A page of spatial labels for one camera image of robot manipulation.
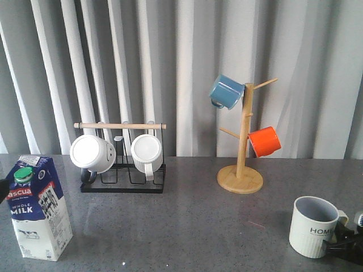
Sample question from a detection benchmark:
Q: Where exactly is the blue white milk carton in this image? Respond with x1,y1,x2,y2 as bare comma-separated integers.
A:
6,155,73,261

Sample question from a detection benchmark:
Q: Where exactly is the wooden mug tree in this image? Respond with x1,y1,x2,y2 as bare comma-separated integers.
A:
217,78,278,194

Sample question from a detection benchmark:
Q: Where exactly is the white smiley face mug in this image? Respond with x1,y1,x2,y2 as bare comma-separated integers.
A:
70,135,116,184

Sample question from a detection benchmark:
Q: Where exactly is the grey pleated curtain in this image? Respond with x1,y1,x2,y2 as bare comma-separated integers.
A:
1,1,362,159

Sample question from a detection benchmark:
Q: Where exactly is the blue enamel mug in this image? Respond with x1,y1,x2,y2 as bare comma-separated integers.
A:
209,74,245,110

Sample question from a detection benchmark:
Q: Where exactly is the black wire mug rack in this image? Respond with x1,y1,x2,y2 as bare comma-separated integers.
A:
74,122,167,193

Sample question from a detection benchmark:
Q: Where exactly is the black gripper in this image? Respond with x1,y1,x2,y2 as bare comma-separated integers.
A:
323,211,362,266

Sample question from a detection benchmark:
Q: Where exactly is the white ribbed mug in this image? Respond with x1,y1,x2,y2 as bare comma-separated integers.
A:
131,134,163,181

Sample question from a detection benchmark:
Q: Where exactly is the cream HOME mug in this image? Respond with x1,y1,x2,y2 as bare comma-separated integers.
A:
289,196,349,258

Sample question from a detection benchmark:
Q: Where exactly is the orange enamel mug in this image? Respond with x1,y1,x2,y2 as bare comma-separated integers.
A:
248,126,281,158

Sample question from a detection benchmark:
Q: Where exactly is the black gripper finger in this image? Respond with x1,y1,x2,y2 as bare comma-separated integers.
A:
0,179,9,203

